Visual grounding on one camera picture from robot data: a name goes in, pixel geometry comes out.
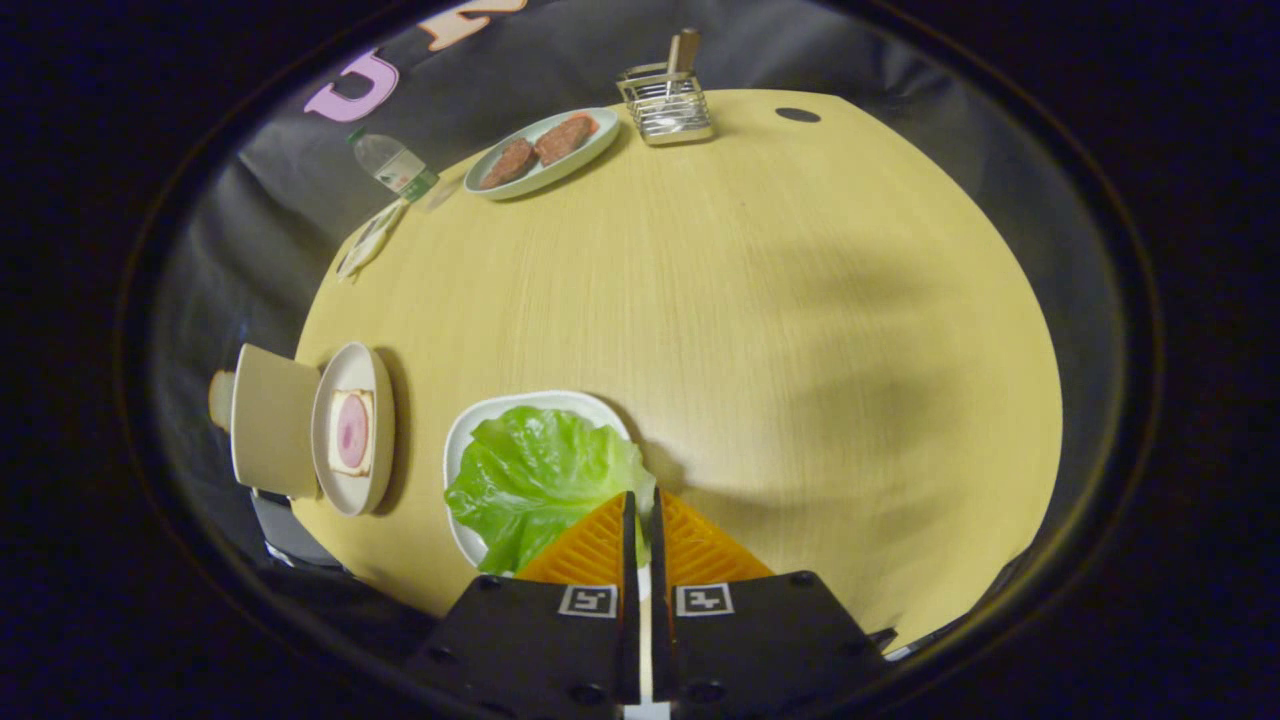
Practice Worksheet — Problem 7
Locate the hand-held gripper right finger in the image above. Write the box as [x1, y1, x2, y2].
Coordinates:
[650, 488, 893, 716]

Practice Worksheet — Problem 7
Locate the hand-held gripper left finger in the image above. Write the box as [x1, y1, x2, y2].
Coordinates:
[405, 490, 642, 713]

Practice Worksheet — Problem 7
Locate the green lettuce leaf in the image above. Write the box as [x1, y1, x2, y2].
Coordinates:
[444, 405, 657, 576]

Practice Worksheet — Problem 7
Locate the white plate under lettuce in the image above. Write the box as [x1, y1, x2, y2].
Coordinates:
[442, 390, 641, 573]

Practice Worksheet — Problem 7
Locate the pink ham slice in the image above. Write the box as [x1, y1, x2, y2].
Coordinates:
[337, 396, 369, 469]

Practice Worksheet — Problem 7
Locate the white bread slice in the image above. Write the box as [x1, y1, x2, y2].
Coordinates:
[328, 389, 375, 477]

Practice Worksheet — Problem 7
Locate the white plate with bread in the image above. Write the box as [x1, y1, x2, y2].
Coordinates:
[311, 341, 396, 517]

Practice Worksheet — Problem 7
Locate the beige chair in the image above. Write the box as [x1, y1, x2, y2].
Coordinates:
[208, 343, 346, 573]

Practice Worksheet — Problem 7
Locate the clear plastic packet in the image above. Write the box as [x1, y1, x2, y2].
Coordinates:
[336, 200, 409, 281]

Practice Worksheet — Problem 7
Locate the brown meat patty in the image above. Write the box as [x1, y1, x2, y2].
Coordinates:
[478, 138, 536, 190]
[534, 113, 600, 167]

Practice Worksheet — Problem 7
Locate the pale green oval plate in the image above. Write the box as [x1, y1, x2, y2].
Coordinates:
[463, 107, 621, 201]

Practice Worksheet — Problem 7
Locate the clear plastic water bottle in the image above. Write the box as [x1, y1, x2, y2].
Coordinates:
[347, 127, 441, 204]

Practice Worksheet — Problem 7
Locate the metal wire holder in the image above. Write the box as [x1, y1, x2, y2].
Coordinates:
[616, 62, 715, 147]

